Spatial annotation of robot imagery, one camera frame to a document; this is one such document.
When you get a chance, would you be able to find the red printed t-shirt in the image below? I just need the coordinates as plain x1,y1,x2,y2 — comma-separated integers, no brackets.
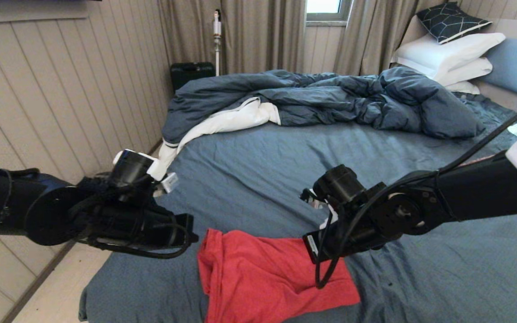
197,229,361,323

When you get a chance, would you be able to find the blue-grey bed sheet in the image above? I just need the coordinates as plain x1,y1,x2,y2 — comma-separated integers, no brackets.
79,92,517,323

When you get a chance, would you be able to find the dark blue crumpled duvet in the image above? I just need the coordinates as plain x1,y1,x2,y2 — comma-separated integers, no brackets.
158,66,486,177

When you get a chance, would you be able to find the black hard-shell suitcase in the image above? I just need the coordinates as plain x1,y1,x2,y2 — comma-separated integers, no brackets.
171,62,216,93

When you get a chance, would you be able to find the flat white pillow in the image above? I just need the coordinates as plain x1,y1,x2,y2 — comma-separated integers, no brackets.
445,81,481,95

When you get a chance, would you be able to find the narrow beige curtain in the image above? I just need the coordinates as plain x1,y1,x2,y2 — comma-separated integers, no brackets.
333,0,461,76

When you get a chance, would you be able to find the medium white pillow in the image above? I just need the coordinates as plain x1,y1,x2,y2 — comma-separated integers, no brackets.
434,57,493,87

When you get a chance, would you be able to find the wide beige curtain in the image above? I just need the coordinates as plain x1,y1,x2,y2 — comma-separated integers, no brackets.
158,0,306,74

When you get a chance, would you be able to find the white stick vacuum cleaner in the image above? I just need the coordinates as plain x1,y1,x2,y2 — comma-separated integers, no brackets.
213,9,222,76

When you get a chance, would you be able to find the large white pillow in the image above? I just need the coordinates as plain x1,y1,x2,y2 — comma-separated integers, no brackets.
391,32,506,80

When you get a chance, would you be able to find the grey framed window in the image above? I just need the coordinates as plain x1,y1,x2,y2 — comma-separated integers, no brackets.
305,0,352,21

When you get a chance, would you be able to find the dark geometric patterned cushion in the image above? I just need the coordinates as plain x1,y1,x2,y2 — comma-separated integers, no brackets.
416,2,492,44

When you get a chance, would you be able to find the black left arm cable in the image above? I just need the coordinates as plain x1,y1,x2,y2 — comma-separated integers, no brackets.
79,215,192,260

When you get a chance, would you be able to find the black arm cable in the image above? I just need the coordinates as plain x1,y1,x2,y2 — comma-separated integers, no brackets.
315,99,517,289
79,215,192,260

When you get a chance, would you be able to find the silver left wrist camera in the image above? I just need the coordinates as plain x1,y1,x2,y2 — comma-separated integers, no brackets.
160,173,180,194

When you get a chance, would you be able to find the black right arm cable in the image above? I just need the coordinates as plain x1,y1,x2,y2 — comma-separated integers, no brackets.
315,99,517,289

